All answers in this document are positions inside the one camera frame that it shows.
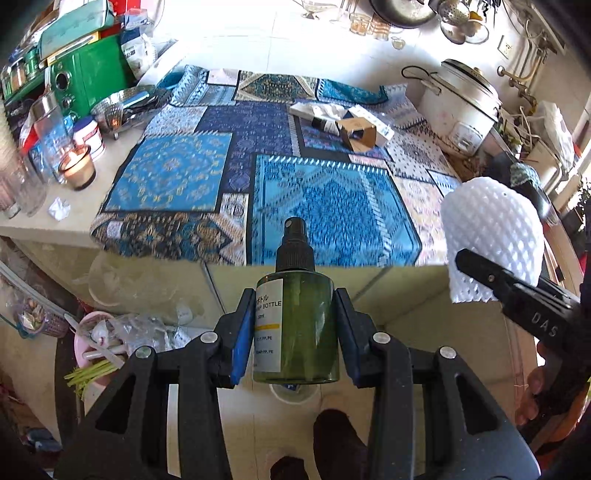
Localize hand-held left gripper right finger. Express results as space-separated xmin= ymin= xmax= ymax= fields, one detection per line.
xmin=335 ymin=287 xmax=541 ymax=480

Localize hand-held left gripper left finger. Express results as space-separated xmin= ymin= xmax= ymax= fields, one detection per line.
xmin=55 ymin=287 xmax=257 ymax=480

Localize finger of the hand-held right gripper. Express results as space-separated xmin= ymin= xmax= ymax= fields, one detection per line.
xmin=455 ymin=248 xmax=522 ymax=301

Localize green spray bottle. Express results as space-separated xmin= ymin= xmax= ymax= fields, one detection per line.
xmin=252 ymin=217 xmax=341 ymax=385

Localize white foam fruit net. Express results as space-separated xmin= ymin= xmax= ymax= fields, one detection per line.
xmin=440 ymin=176 xmax=546 ymax=304

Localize small white trash bin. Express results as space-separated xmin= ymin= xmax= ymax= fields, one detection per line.
xmin=269 ymin=381 xmax=319 ymax=406

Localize brown cardboard box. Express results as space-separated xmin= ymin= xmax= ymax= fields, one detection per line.
xmin=336 ymin=117 xmax=385 ymax=152

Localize white carton box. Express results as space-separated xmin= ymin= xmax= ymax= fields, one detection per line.
xmin=348 ymin=105 xmax=396 ymax=143

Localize long white box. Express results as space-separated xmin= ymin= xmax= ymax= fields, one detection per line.
xmin=289 ymin=102 xmax=325 ymax=119

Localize person's right hand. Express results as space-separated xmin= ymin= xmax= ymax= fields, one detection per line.
xmin=515 ymin=342 xmax=550 ymax=428

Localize yellow lower cabinets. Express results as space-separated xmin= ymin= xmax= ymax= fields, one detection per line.
xmin=14 ymin=237 xmax=550 ymax=407

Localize clear plastic bag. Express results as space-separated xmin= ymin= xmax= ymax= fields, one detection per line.
xmin=111 ymin=314 xmax=191 ymax=365

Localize black cooking pot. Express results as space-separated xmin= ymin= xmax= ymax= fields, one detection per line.
xmin=489 ymin=154 xmax=561 ymax=222

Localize person's foot in dark sock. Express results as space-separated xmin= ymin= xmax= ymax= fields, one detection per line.
xmin=270 ymin=456 xmax=310 ymax=480
xmin=313 ymin=408 xmax=370 ymax=480

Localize teal knitted cloth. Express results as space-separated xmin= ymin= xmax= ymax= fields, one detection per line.
xmin=510 ymin=162 xmax=542 ymax=190

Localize white electric kettle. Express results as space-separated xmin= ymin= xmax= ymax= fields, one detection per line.
xmin=526 ymin=138 xmax=561 ymax=185

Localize white rice cooker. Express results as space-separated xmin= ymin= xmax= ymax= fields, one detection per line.
xmin=418 ymin=58 xmax=503 ymax=158

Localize white plastic bag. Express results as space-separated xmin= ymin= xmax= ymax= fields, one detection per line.
xmin=536 ymin=100 xmax=574 ymax=169

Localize blue patterned tablecloth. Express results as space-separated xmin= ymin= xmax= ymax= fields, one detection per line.
xmin=90 ymin=65 xmax=462 ymax=267

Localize small woven basket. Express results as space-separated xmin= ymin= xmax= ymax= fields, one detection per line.
xmin=14 ymin=295 xmax=70 ymax=340

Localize lit candle in glass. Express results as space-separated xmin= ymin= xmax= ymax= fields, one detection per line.
xmin=59 ymin=145 xmax=97 ymax=191

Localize steel strainer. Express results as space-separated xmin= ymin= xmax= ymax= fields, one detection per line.
xmin=438 ymin=0 xmax=472 ymax=26
xmin=441 ymin=21 xmax=490 ymax=45

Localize white jar with blue lid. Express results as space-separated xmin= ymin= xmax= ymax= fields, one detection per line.
xmin=74 ymin=116 xmax=106 ymax=158

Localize clear drinking glass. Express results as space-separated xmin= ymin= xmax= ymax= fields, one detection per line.
xmin=18 ymin=157 xmax=49 ymax=217

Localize steel bowl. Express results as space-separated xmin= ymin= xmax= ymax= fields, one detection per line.
xmin=91 ymin=88 xmax=155 ymax=134

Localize black wok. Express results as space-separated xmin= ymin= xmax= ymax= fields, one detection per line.
xmin=369 ymin=0 xmax=438 ymax=29

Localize glass jar with metal lid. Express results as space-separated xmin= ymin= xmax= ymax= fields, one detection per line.
xmin=30 ymin=92 xmax=75 ymax=183

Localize white tray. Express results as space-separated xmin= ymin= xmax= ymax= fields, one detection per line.
xmin=139 ymin=39 xmax=188 ymax=88

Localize green countertop oven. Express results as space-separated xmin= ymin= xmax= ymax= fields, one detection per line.
xmin=48 ymin=34 xmax=134 ymax=116

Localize white food bag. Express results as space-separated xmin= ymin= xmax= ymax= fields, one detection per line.
xmin=121 ymin=23 xmax=158 ymax=79

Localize glass gravy boat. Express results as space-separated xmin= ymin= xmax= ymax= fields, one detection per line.
xmin=299 ymin=0 xmax=340 ymax=20

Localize teal tissue pack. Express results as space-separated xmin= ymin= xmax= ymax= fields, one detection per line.
xmin=39 ymin=0 xmax=114 ymax=58

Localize brass wall faucet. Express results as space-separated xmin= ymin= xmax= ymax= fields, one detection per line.
xmin=498 ymin=65 xmax=539 ymax=106

